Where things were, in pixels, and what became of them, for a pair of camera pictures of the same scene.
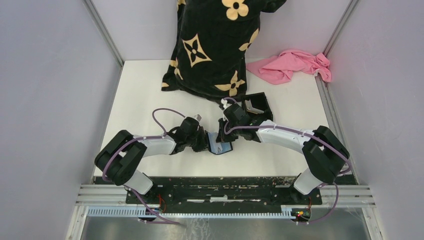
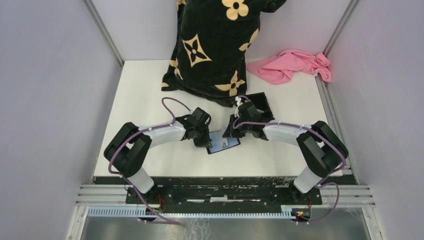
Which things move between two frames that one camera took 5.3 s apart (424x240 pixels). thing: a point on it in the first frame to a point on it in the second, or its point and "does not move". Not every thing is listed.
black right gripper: (222, 137) to (230, 132)
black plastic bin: (260, 101) does not move
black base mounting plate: (221, 191) does not move
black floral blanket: (208, 58) does not move
